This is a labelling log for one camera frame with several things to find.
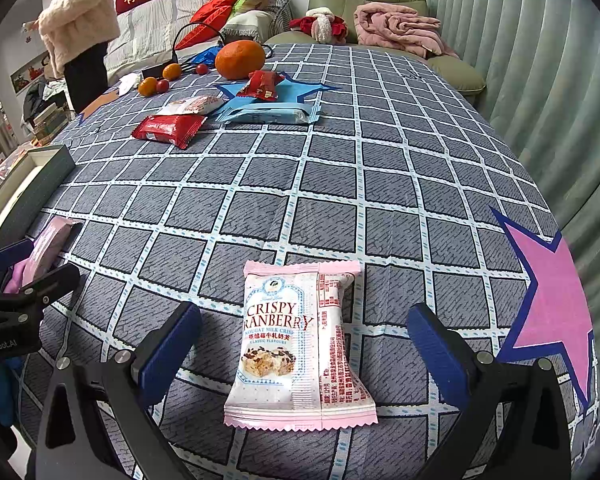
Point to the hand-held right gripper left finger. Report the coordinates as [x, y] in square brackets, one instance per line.
[167, 355]

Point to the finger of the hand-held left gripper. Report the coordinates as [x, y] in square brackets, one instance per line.
[45, 285]
[12, 255]

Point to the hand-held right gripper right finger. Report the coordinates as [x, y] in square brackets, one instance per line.
[437, 357]

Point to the plain pink snack packet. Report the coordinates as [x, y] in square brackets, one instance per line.
[47, 245]

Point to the grey green cardboard box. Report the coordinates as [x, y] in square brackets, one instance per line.
[45, 170]

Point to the pink white nougat snack packet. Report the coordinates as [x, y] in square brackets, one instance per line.
[192, 105]
[280, 340]

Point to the red snack packet white label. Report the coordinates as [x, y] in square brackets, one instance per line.
[167, 130]

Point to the light blue snack packet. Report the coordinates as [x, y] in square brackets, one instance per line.
[265, 112]

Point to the red snack packet gold print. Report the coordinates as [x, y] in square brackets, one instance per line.
[260, 84]

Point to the person's left hand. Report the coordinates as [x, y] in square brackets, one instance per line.
[0, 390]

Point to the stack of books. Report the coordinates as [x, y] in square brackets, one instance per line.
[50, 122]

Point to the grey checked star tablecloth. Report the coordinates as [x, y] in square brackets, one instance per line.
[330, 185]

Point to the crumpled white tissue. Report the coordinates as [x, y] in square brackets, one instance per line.
[130, 84]

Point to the small orange kumquat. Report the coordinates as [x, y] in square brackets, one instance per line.
[171, 72]
[147, 86]

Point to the red cherry tomato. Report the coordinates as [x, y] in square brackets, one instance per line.
[201, 69]
[162, 86]

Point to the black power adapter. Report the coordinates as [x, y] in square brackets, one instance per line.
[155, 69]

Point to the grey striped sofa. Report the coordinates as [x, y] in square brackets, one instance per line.
[150, 25]

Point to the blue plastic bag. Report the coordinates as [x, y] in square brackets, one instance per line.
[207, 55]

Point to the red cushion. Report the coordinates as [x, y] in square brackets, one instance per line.
[225, 0]
[202, 32]

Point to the large orange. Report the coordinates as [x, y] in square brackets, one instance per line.
[240, 60]

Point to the pale green curtain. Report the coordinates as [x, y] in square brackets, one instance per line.
[530, 60]

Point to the grey fringed pillow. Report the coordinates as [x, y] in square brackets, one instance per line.
[247, 25]

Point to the pink blanket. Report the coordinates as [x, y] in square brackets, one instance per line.
[395, 27]

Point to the red white plush toy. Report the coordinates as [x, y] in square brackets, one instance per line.
[322, 25]

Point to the wall poster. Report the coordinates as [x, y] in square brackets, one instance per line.
[27, 74]

